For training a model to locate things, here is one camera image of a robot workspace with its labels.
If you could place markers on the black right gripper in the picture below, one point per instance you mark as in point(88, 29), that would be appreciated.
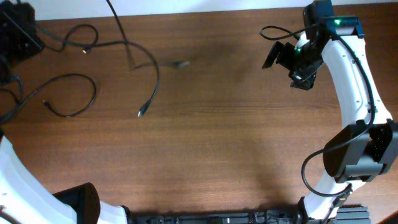
point(303, 79)

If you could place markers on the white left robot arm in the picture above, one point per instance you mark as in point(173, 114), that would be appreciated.
point(23, 198)

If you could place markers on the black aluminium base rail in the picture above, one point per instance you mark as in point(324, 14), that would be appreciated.
point(248, 217)

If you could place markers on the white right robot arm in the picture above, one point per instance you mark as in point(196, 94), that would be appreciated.
point(366, 146)

